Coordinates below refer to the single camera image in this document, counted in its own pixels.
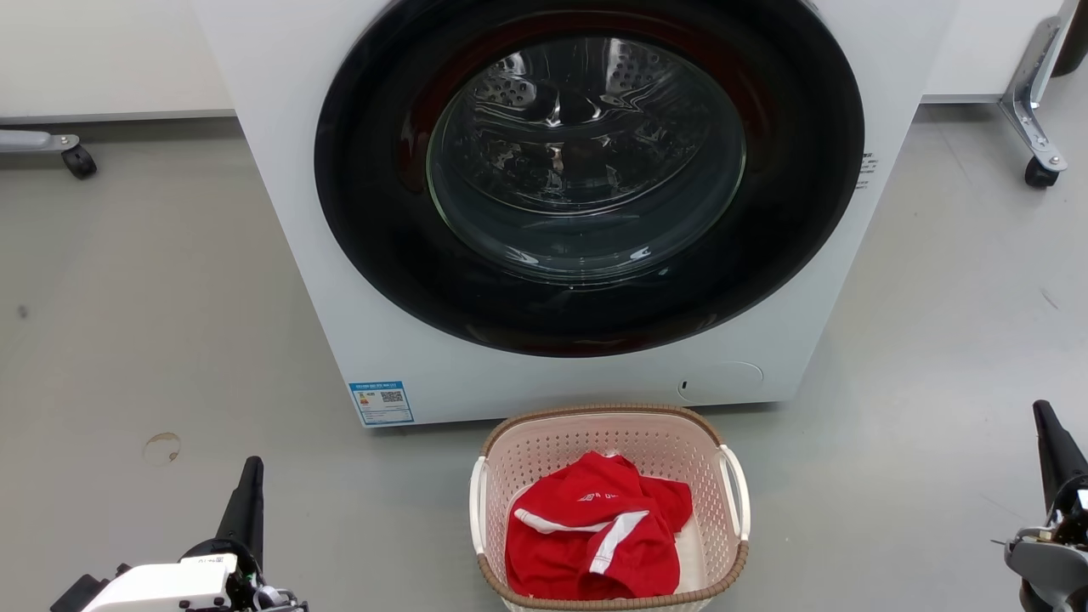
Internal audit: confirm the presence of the red garment with white stripes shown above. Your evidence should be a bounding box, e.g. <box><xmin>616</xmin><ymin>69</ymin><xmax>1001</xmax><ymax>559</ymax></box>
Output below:
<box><xmin>505</xmin><ymin>451</ymin><xmax>694</xmax><ymax>601</ymax></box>

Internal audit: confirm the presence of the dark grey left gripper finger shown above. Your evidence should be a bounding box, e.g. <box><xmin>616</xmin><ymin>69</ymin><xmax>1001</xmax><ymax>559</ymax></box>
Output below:
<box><xmin>214</xmin><ymin>456</ymin><xmax>265</xmax><ymax>569</ymax></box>

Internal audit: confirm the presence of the grey metal stand leg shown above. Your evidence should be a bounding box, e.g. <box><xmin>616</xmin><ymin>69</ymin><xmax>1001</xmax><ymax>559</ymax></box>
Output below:
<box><xmin>1000</xmin><ymin>0</ymin><xmax>1070</xmax><ymax>173</ymax></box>
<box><xmin>0</xmin><ymin>129</ymin><xmax>82</xmax><ymax>156</ymax></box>

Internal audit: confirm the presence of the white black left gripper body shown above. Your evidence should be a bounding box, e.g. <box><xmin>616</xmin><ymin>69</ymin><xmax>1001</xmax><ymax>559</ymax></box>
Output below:
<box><xmin>81</xmin><ymin>538</ymin><xmax>264</xmax><ymax>612</ymax></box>

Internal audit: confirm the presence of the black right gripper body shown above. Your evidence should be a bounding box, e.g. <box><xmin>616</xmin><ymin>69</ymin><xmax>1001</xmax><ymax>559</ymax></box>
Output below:
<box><xmin>1051</xmin><ymin>476</ymin><xmax>1088</xmax><ymax>547</ymax></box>

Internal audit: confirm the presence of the pink perforated laundry basket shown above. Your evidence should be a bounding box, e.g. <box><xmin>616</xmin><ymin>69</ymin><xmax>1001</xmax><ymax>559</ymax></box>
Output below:
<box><xmin>468</xmin><ymin>404</ymin><xmax>752</xmax><ymax>612</ymax></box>

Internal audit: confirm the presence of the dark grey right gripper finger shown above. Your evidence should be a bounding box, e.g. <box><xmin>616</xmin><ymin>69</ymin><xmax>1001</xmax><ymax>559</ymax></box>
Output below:
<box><xmin>1032</xmin><ymin>399</ymin><xmax>1088</xmax><ymax>513</ymax></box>

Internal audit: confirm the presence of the blue energy label sticker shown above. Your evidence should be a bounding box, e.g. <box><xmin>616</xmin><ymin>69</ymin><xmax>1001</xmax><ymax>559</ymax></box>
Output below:
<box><xmin>349</xmin><ymin>381</ymin><xmax>416</xmax><ymax>427</ymax></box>

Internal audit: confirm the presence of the round black washer door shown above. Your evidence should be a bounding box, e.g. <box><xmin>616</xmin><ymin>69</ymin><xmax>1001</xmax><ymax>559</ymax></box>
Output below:
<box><xmin>314</xmin><ymin>0</ymin><xmax>866</xmax><ymax>358</ymax></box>

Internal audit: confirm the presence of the round white filter cover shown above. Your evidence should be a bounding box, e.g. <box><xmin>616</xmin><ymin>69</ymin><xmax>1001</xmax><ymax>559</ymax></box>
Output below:
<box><xmin>677</xmin><ymin>362</ymin><xmax>765</xmax><ymax>403</ymax></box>

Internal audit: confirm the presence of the white cloth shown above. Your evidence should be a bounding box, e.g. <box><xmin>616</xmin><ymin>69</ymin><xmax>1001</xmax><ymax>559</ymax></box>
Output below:
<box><xmin>673</xmin><ymin>515</ymin><xmax>708</xmax><ymax>594</ymax></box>

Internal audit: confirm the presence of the white front-load washing machine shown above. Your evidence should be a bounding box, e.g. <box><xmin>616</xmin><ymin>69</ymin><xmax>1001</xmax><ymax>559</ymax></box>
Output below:
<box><xmin>194</xmin><ymin>0</ymin><xmax>961</xmax><ymax>428</ymax></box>

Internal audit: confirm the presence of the dark object beside stand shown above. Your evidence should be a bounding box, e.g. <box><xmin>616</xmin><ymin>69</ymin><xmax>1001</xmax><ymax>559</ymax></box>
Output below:
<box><xmin>1052</xmin><ymin>0</ymin><xmax>1088</xmax><ymax>79</ymax></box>

